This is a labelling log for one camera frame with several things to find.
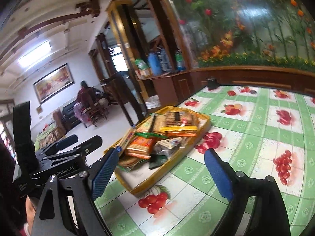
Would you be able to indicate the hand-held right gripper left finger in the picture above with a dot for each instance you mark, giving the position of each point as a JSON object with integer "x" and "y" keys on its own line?
{"x": 105, "y": 172}

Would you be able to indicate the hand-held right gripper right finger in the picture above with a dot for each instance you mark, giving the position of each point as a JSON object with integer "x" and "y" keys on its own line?
{"x": 219, "y": 174}

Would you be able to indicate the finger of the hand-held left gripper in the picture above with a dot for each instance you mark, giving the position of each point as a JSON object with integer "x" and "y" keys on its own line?
{"x": 89, "y": 143}
{"x": 66, "y": 141}

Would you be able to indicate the yellow cardboard tray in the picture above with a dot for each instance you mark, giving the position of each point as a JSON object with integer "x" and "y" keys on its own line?
{"x": 147, "y": 186}

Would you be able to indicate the pile of snack packets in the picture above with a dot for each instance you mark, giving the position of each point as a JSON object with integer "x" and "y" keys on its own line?
{"x": 169, "y": 143}

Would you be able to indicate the person's left hand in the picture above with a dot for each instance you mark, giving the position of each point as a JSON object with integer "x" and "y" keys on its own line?
{"x": 30, "y": 211}

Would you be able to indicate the dark sofa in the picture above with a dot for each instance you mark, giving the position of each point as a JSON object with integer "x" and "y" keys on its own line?
{"x": 69, "y": 115}

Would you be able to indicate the wooden chair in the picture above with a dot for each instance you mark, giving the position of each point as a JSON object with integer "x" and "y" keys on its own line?
{"x": 96, "y": 113}

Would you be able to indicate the green fruit print tablecloth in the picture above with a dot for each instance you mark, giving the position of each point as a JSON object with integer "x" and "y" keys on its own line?
{"x": 258, "y": 132}

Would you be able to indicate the framed painting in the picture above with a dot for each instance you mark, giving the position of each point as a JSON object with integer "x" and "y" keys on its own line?
{"x": 53, "y": 83}

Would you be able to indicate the white bucket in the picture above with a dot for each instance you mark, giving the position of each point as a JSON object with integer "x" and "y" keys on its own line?
{"x": 153, "y": 102}

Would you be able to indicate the black table clamp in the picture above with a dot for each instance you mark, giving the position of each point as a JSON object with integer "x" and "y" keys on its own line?
{"x": 212, "y": 83}

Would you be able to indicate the ceiling light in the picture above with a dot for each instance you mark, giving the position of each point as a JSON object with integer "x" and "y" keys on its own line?
{"x": 34, "y": 52}

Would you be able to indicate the green bag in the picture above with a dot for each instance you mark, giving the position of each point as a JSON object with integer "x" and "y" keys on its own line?
{"x": 142, "y": 64}

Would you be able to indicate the blue bottle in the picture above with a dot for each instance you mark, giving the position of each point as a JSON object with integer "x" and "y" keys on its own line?
{"x": 154, "y": 64}

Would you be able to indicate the clear water bottle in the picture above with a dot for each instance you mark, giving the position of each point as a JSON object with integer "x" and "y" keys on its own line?
{"x": 165, "y": 60}

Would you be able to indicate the green and white bottle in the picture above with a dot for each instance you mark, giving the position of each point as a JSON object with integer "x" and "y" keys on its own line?
{"x": 180, "y": 61}

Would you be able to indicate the floral glass panel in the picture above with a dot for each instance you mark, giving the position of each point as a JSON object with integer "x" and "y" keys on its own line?
{"x": 246, "y": 29}

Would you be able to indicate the wooden wall cabinet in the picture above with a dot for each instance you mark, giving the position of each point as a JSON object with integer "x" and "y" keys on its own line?
{"x": 162, "y": 17}

